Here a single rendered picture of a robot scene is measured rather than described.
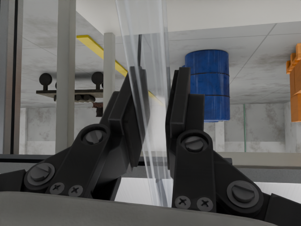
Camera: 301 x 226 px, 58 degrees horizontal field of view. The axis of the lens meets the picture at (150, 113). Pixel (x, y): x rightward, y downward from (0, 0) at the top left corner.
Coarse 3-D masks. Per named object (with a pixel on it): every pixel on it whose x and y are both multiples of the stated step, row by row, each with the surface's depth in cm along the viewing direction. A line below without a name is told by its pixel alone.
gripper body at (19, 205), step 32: (0, 192) 8; (0, 224) 7; (32, 224) 6; (64, 224) 6; (96, 224) 6; (128, 224) 6; (160, 224) 6; (192, 224) 6; (224, 224) 6; (256, 224) 6
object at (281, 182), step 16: (0, 160) 27; (16, 160) 26; (32, 160) 26; (128, 176) 18; (144, 176) 18; (256, 176) 16; (272, 176) 16; (288, 176) 16; (128, 192) 19; (144, 192) 19; (272, 192) 17; (288, 192) 16
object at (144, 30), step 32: (128, 0) 8; (160, 0) 8; (128, 32) 9; (160, 32) 8; (128, 64) 9; (160, 64) 9; (160, 96) 10; (160, 128) 12; (160, 160) 13; (160, 192) 15
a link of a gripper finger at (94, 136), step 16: (96, 128) 10; (80, 144) 9; (96, 144) 9; (64, 160) 9; (80, 160) 9; (96, 160) 9; (64, 176) 8; (80, 176) 8; (96, 176) 9; (48, 192) 8; (64, 192) 8; (80, 192) 8; (96, 192) 10; (112, 192) 10
